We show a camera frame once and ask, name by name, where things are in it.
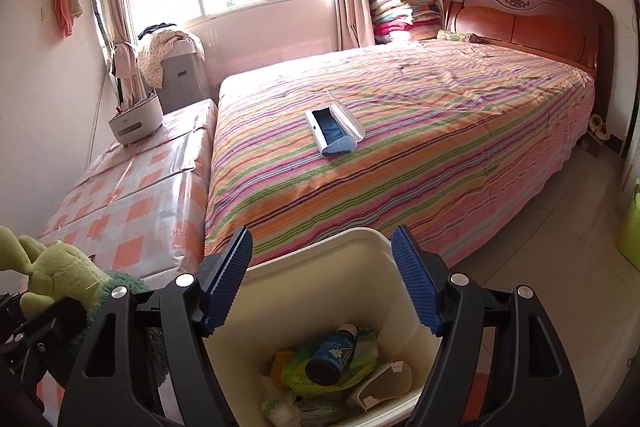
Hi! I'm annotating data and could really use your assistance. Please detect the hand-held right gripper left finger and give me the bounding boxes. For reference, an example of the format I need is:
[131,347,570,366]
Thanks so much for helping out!
[57,227,254,427]

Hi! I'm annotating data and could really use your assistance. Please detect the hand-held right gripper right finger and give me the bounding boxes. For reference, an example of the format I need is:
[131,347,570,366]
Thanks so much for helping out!
[391,225,586,427]

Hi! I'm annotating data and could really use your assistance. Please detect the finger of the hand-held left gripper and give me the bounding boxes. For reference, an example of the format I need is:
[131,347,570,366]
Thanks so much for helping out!
[10,296,88,360]

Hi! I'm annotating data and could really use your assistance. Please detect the green plush toy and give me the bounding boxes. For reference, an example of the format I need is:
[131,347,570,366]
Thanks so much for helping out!
[0,226,166,388]

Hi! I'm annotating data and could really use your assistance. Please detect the white plastic bin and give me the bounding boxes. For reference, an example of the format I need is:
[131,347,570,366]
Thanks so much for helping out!
[202,227,451,427]

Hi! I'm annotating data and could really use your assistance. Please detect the yellow snack bag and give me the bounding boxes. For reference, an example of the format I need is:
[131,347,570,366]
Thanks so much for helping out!
[270,349,297,390]

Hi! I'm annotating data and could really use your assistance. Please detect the dark brown bottle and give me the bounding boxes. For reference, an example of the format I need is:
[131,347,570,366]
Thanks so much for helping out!
[305,323,359,385]

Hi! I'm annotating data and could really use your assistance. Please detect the green plastic bag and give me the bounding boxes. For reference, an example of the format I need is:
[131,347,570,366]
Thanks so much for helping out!
[281,327,379,395]

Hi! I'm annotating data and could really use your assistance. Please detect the clear bag with wrappers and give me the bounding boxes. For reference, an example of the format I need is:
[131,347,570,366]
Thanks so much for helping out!
[260,394,351,427]

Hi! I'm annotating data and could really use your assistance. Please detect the white paper carton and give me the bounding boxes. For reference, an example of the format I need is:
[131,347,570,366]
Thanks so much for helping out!
[350,361,413,413]

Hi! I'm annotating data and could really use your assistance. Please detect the striped bed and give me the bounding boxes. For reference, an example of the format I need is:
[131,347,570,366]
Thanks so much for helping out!
[204,39,596,268]

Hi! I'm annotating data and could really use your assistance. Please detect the open blue white case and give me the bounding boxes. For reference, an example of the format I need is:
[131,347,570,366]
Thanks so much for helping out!
[305,103,365,158]

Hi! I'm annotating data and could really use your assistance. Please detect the white desktop organizer box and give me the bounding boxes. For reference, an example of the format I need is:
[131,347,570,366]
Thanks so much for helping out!
[108,91,164,145]

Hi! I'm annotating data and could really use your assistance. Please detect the grey appliance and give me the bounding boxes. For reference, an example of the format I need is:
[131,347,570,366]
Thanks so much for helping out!
[160,44,210,110]

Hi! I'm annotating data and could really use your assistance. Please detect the lime green plastic bucket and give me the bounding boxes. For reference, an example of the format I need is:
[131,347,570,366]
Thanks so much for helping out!
[617,179,640,270]

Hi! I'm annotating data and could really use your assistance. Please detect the small patterned pillow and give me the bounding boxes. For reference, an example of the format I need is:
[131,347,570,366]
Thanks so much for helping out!
[437,29,481,44]

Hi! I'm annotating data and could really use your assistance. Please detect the wooden bed headboard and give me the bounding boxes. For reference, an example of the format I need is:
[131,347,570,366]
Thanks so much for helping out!
[441,0,615,118]

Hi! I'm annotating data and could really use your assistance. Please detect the thin wall cable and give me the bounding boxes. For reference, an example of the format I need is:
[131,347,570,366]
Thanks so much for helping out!
[87,72,108,158]

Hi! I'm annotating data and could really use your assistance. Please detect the orange cloth on wall hook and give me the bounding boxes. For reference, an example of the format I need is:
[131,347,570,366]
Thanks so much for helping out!
[50,0,85,38]

